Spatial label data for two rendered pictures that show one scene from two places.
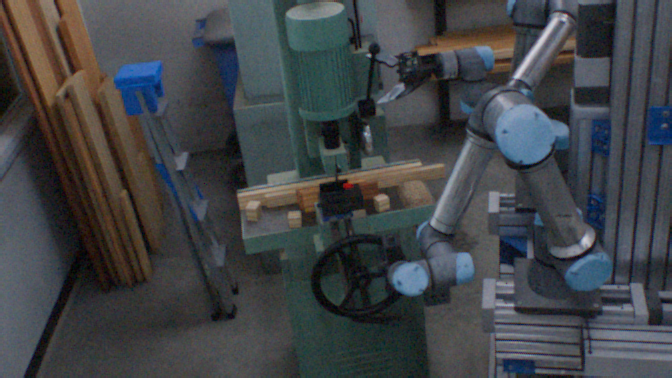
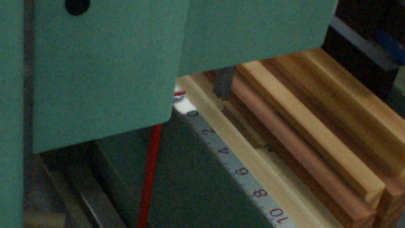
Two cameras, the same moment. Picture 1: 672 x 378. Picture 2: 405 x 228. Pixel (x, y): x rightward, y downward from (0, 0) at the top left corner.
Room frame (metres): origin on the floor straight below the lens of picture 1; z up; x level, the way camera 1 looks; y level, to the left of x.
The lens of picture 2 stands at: (2.37, 0.33, 1.24)
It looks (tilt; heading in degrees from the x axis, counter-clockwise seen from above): 37 degrees down; 238
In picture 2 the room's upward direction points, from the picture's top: 11 degrees clockwise
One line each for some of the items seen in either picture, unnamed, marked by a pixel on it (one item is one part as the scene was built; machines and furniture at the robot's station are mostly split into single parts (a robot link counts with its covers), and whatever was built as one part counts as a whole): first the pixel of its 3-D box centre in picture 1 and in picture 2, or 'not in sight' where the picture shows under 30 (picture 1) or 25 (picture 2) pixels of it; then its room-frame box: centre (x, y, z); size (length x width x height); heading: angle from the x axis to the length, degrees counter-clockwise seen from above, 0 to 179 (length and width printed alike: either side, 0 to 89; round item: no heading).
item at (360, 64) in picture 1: (363, 69); not in sight; (2.37, -0.14, 1.23); 0.09 x 0.08 x 0.15; 5
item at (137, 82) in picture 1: (182, 196); not in sight; (2.85, 0.64, 0.58); 0.27 x 0.25 x 1.16; 89
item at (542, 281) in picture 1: (556, 267); not in sight; (1.66, -0.56, 0.87); 0.15 x 0.15 x 0.10
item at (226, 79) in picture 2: not in sight; (227, 64); (2.14, -0.01, 0.97); 0.01 x 0.01 x 0.05; 5
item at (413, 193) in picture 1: (413, 189); not in sight; (2.08, -0.24, 0.92); 0.14 x 0.09 x 0.04; 5
